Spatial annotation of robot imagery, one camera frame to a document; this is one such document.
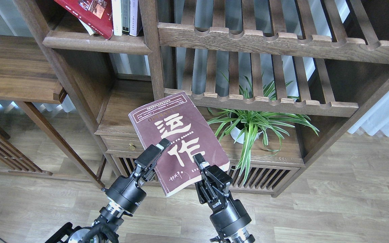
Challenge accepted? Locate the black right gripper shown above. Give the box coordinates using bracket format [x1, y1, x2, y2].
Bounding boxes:
[193, 153, 253, 241]

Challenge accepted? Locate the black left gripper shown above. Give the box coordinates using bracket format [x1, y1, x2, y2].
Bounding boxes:
[102, 138, 171, 217]

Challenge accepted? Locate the dark maroon large book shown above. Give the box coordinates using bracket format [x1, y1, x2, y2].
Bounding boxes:
[128, 92, 230, 197]

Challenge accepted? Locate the yellow green book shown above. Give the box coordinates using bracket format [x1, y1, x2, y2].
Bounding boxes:
[79, 19, 98, 35]

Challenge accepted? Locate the red paperback book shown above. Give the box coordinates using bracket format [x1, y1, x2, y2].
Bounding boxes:
[55, 0, 114, 40]

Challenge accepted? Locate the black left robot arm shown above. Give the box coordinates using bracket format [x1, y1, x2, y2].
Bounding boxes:
[46, 138, 170, 243]

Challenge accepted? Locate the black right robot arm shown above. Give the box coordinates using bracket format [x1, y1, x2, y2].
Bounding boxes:
[193, 153, 255, 243]

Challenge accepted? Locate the brass drawer knob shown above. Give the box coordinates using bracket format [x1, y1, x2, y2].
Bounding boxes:
[129, 143, 136, 151]

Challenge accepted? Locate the white plant pot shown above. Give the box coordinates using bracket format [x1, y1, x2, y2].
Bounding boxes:
[230, 122, 249, 144]

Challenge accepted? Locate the green spider plant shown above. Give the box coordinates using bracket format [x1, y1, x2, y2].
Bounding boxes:
[206, 70, 320, 185]

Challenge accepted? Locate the wooden bookshelf unit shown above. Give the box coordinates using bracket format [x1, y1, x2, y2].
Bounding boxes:
[14, 0, 389, 197]

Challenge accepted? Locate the dark grey upright book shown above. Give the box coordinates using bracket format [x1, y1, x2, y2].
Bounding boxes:
[121, 0, 130, 35]

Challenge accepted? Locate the lilac upright book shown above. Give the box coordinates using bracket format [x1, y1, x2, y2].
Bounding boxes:
[129, 0, 142, 36]

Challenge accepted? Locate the white upright book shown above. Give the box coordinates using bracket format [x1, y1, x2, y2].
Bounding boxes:
[111, 0, 122, 36]

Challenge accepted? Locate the wooden side table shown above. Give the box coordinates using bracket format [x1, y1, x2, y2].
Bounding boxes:
[0, 35, 106, 188]

